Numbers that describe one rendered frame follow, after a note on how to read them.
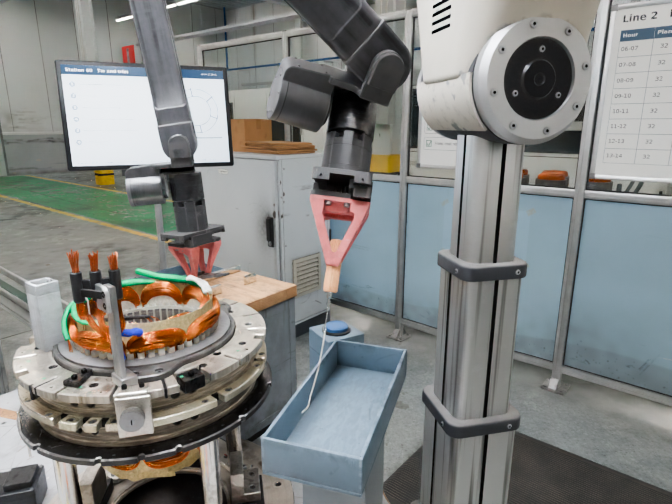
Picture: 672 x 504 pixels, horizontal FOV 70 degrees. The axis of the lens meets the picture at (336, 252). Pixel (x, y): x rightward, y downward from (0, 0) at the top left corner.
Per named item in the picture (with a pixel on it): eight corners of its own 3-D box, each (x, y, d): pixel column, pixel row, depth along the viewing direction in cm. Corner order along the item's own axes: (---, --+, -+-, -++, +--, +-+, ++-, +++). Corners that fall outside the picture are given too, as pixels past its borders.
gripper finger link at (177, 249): (172, 283, 91) (165, 235, 89) (203, 273, 97) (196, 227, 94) (195, 288, 87) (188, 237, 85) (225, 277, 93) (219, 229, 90)
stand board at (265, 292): (155, 301, 95) (154, 289, 94) (230, 277, 109) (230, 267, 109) (223, 326, 83) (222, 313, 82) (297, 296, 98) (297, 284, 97)
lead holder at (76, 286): (71, 302, 52) (66, 272, 51) (106, 291, 55) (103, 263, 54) (91, 309, 50) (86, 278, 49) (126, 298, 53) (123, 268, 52)
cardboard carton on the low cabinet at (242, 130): (272, 150, 348) (271, 118, 343) (245, 152, 324) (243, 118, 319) (231, 148, 367) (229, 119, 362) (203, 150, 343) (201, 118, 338)
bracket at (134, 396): (121, 428, 54) (116, 386, 53) (155, 423, 55) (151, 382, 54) (118, 438, 52) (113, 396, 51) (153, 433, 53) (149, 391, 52)
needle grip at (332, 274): (322, 290, 54) (330, 238, 55) (323, 291, 56) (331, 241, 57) (336, 292, 54) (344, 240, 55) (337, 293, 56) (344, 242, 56)
